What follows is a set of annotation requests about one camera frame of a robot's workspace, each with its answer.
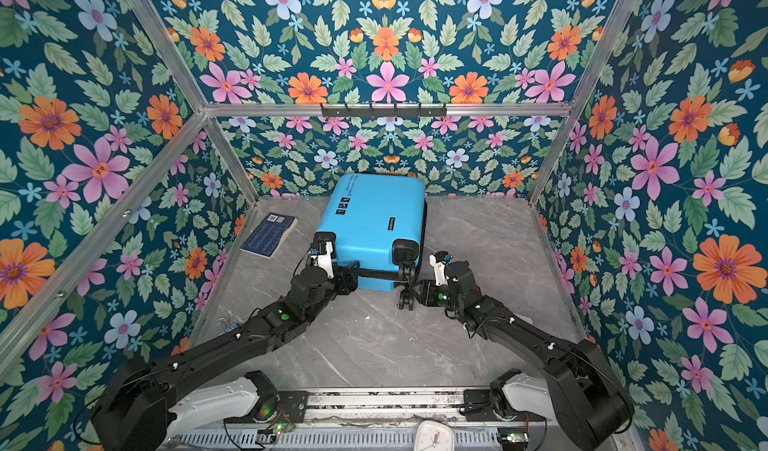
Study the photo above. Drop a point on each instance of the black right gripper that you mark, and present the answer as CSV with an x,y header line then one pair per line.
x,y
428,288

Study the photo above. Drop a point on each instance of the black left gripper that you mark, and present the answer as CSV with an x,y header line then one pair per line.
x,y
346,287

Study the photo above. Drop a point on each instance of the blue hard-shell suitcase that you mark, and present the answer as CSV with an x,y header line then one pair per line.
x,y
379,221

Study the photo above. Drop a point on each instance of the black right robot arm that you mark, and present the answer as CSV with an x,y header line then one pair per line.
x,y
574,385

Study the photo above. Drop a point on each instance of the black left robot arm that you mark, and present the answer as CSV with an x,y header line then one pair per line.
x,y
134,412

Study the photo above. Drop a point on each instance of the dark blue paperback book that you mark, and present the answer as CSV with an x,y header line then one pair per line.
x,y
269,234

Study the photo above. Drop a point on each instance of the white desk clock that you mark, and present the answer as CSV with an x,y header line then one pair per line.
x,y
434,436

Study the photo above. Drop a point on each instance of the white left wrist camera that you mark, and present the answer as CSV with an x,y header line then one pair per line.
x,y
321,256

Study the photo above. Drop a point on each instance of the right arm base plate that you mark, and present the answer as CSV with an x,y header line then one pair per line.
x,y
486,405

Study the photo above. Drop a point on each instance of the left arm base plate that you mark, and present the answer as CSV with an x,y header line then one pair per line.
x,y
286,407

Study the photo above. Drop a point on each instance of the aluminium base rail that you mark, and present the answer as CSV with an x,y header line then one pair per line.
x,y
337,405

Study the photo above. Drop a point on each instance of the black hook rail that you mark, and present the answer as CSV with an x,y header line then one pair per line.
x,y
372,111

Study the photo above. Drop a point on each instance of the aluminium cage frame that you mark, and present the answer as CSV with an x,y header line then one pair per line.
x,y
136,136

